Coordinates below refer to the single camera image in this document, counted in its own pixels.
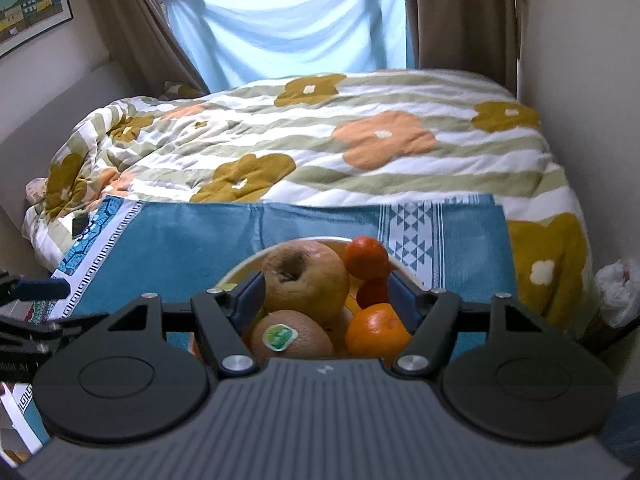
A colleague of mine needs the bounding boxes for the light blue window sheet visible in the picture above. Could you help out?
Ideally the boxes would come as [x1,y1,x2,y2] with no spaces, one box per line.
[165,0,414,92]

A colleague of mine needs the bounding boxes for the green apple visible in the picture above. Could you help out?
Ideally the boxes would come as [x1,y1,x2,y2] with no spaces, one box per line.
[222,282,265,333]

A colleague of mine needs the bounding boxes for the floral striped duvet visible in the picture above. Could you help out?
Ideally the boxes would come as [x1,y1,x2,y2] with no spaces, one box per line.
[22,70,597,337]

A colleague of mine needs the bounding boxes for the black phone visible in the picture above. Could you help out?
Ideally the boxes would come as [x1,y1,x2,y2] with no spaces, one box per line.
[72,212,90,238]

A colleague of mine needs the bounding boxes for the framed wall picture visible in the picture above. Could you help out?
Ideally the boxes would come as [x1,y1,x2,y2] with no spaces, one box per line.
[0,0,73,56]

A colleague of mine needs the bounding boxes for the white plastic bag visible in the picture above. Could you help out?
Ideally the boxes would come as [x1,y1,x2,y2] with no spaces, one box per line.
[596,258,640,328]

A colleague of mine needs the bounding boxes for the large orange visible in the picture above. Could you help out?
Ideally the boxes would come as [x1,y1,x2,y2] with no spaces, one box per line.
[344,304,411,364]

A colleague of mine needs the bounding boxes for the brown left curtain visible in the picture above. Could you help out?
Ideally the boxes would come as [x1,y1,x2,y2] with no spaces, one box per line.
[88,0,208,96]

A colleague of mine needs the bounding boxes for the blue patterned cloth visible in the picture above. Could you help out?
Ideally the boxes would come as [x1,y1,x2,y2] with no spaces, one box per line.
[26,195,516,323]

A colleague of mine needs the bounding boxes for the red tomato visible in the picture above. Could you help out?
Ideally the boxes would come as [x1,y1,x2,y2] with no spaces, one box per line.
[356,278,390,309]

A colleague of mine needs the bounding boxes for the cream fruit bowl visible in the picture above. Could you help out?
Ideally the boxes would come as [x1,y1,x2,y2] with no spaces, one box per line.
[192,235,426,361]

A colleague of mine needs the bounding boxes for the small orange tangerine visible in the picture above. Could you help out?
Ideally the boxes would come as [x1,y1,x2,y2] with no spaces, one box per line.
[343,236,390,281]

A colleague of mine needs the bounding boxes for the brown right curtain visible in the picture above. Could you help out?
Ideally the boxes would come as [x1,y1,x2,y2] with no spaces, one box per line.
[406,0,518,91]

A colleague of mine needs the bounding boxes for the brown curtain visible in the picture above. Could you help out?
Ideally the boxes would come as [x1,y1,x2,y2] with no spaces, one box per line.
[88,0,208,96]
[406,0,518,91]

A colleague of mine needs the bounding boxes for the kiwi with sticker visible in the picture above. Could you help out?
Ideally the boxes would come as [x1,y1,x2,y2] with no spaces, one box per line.
[250,310,334,362]

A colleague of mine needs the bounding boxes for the grey headboard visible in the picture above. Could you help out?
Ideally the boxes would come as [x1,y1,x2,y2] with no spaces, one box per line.
[0,61,134,228]

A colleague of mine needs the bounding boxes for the brown russet apple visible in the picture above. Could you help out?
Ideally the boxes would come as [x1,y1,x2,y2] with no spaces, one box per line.
[260,240,349,325]

